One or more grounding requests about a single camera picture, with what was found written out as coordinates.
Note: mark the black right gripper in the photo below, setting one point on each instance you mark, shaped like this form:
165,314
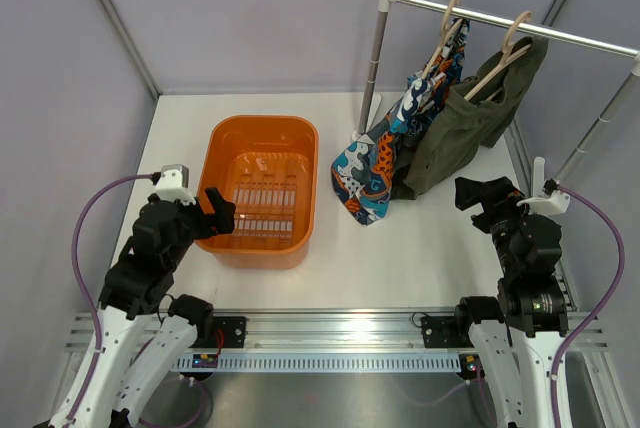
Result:
497,196

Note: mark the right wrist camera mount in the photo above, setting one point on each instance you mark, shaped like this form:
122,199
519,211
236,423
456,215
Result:
545,199

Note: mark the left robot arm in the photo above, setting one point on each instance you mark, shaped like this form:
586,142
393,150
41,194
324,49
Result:
135,298

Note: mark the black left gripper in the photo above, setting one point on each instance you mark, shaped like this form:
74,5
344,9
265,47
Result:
223,210

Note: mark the orange plastic basket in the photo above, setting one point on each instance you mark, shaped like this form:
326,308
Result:
267,166

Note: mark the olive green shorts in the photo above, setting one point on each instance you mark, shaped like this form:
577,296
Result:
462,127

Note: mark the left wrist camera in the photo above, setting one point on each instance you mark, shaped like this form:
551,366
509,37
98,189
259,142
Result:
171,184

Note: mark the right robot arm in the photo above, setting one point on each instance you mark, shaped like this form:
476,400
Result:
525,323

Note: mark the wooden hanger of patterned shorts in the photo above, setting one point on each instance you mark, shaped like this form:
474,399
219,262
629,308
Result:
447,30

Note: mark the wooden hanger of green shorts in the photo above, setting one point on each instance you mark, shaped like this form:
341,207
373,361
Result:
507,55

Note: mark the patterned blue orange shorts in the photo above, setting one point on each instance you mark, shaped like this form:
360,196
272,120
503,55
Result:
362,173

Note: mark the white metal clothes rack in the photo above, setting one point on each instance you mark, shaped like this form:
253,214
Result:
590,136

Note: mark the aluminium rail with cable duct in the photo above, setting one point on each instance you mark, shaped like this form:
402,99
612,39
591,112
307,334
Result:
357,341

